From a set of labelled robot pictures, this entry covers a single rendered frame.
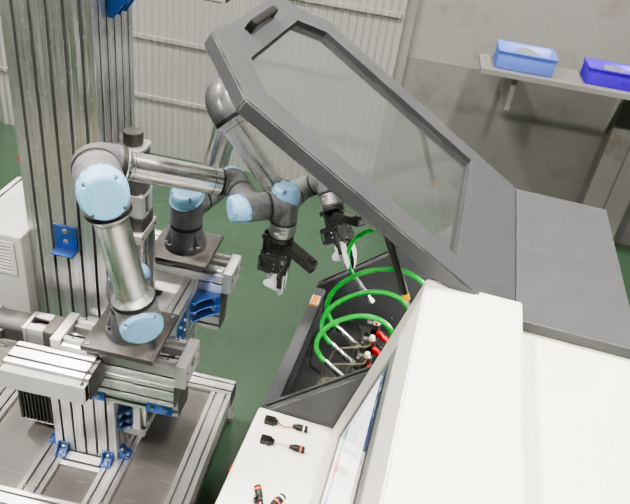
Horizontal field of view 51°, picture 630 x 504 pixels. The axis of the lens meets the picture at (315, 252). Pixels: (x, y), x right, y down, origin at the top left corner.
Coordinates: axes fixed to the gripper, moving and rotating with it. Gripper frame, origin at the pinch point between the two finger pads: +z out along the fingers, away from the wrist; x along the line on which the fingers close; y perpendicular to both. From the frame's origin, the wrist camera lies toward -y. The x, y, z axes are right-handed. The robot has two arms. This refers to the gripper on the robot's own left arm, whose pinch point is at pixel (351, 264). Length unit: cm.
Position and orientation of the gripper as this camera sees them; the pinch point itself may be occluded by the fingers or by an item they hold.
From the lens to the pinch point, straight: 213.7
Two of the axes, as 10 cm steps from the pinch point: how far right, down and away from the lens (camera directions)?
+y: -6.6, 2.4, 7.1
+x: -7.2, 0.8, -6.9
